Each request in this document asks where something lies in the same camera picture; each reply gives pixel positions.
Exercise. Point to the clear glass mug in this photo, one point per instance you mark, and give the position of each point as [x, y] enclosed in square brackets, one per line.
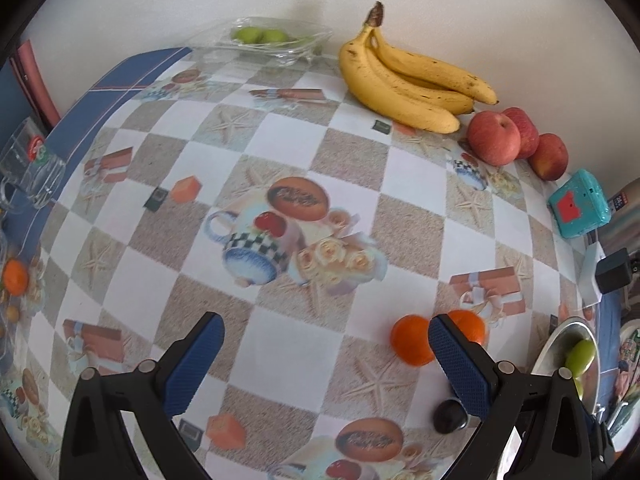
[30, 165]

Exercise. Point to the pink rod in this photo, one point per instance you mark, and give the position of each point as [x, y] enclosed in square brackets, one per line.
[35, 85]

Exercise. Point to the clear plastic tray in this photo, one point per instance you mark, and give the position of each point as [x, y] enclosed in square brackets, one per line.
[295, 50]

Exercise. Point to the teal box with red label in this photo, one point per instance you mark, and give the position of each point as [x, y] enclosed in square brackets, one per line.
[580, 205]

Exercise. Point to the red apple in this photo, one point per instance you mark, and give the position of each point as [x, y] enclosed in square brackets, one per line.
[549, 157]
[492, 140]
[529, 132]

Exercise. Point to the round metal plate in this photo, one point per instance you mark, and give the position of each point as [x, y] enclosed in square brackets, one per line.
[552, 350]

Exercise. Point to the dark plum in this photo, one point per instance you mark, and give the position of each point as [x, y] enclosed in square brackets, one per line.
[447, 416]

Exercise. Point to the printed checkered tablecloth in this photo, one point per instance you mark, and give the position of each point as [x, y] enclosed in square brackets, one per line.
[280, 350]

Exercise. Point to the dark blue panel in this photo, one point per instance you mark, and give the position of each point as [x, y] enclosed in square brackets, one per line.
[12, 100]

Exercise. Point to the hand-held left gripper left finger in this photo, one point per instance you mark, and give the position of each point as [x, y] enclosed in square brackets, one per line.
[195, 355]

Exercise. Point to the silver thermos jug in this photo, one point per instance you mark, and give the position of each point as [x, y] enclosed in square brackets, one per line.
[627, 210]

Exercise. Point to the clear plastic fruit container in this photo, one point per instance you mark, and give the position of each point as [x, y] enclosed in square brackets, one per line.
[7, 345]

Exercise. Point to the tangerine inside plastic container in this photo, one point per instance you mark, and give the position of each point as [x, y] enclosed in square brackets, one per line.
[15, 277]

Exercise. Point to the small green fruit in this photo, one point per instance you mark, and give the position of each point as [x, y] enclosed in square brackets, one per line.
[247, 35]
[275, 36]

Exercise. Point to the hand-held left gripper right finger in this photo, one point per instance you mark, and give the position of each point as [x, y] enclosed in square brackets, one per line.
[457, 360]

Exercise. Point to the yellow banana bunch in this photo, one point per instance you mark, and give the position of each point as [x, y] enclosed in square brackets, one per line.
[400, 105]

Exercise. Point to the black power adapter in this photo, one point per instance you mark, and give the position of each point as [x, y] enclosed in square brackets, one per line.
[615, 271]

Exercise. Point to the white charger block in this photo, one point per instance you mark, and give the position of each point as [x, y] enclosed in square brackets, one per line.
[590, 285]

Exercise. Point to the large green mango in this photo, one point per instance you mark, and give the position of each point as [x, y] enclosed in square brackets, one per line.
[580, 357]

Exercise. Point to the orange tangerine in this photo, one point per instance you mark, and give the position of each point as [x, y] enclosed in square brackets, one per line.
[412, 341]
[470, 327]

